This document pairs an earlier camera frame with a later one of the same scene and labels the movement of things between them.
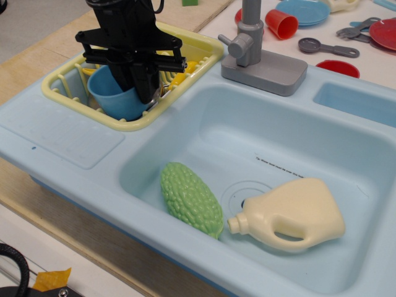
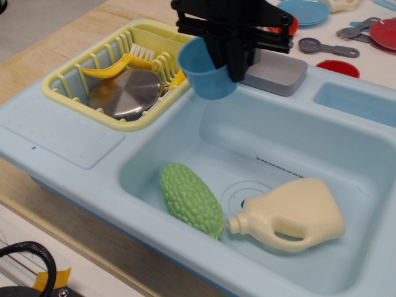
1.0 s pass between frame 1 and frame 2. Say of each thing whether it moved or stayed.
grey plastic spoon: stayed
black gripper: moved
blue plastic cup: moved
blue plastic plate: stayed
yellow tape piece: stayed
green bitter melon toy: stayed
